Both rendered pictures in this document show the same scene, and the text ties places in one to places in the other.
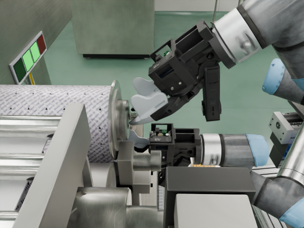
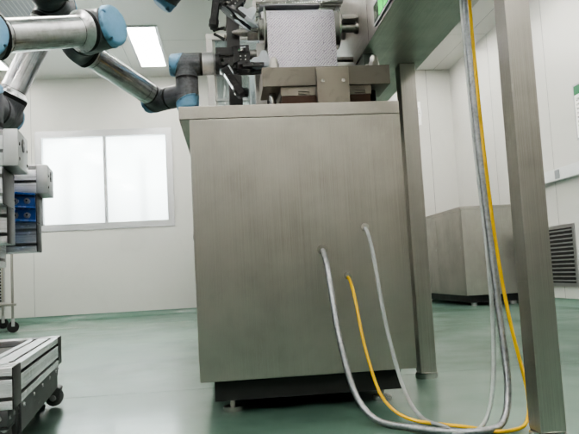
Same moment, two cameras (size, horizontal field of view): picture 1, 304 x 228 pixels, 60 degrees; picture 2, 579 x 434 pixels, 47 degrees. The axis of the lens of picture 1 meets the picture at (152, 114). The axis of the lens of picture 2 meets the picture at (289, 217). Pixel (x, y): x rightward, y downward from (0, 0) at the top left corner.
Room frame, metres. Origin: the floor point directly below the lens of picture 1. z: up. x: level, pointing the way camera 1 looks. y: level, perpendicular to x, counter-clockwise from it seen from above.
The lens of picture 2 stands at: (2.61, -0.14, 0.40)
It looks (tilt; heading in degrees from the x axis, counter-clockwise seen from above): 5 degrees up; 173
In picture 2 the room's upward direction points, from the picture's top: 3 degrees counter-clockwise
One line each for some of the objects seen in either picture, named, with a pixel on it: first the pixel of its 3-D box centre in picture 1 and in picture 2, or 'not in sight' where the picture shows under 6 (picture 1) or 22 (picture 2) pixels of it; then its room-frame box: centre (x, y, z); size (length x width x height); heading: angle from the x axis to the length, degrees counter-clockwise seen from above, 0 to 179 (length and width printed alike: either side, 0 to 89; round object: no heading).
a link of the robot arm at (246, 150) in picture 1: (240, 150); (185, 65); (0.43, -0.21, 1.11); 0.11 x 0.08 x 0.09; 89
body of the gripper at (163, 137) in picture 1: (173, 146); (233, 61); (0.44, -0.05, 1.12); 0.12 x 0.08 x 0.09; 89
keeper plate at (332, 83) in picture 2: not in sight; (333, 85); (0.65, 0.24, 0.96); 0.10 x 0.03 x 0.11; 89
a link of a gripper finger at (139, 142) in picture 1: (130, 139); (264, 58); (0.46, 0.05, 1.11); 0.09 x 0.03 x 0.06; 80
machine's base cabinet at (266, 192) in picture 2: not in sight; (274, 267); (-0.56, 0.14, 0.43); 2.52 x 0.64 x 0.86; 179
